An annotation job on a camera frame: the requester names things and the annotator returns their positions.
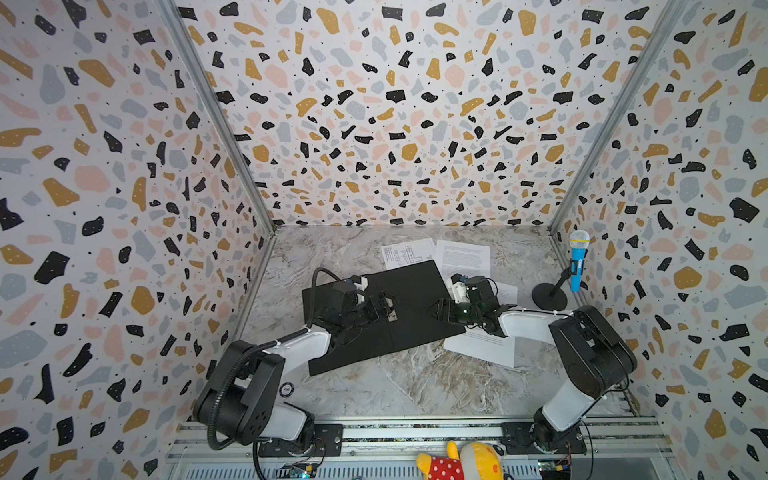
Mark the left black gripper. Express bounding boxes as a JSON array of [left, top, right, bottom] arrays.
[[341, 292, 398, 332]]

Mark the orange black binder folder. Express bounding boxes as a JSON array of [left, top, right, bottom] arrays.
[[302, 260, 465, 376]]

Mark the text paper sheet front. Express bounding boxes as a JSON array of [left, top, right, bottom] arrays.
[[442, 281, 520, 368]]

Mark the text paper sheet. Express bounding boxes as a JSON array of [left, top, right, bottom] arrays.
[[442, 281, 520, 368], [434, 240, 491, 280]]

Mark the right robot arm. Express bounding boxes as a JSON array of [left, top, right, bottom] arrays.
[[430, 274, 637, 454]]

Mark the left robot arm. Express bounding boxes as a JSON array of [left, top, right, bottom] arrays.
[[192, 276, 398, 453]]

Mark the paper sheet with diagram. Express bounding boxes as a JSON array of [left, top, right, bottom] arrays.
[[381, 238, 435, 270]]

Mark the text paper sheet back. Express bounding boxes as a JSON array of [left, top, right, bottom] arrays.
[[434, 240, 491, 280]]

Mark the black microphone stand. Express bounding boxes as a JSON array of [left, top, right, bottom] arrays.
[[531, 268, 571, 311]]

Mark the blue toy microphone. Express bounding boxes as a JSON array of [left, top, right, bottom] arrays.
[[569, 230, 591, 293]]

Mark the yellow red plush toy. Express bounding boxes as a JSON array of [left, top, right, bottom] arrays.
[[416, 441, 504, 480]]

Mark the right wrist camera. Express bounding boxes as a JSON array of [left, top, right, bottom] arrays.
[[450, 273, 470, 304]]

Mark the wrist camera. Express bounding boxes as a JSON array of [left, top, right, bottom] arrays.
[[450, 273, 470, 304], [348, 275, 369, 294]]

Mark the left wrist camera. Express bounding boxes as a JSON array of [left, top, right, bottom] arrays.
[[348, 275, 369, 294]]

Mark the black corrugated cable conduit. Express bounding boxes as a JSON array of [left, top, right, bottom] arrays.
[[206, 266, 355, 451]]

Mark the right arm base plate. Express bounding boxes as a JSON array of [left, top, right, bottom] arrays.
[[501, 421, 588, 455]]

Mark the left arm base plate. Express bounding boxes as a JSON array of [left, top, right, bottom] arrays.
[[257, 423, 344, 460]]

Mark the aluminium mounting rail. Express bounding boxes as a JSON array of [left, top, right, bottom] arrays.
[[164, 416, 676, 480]]

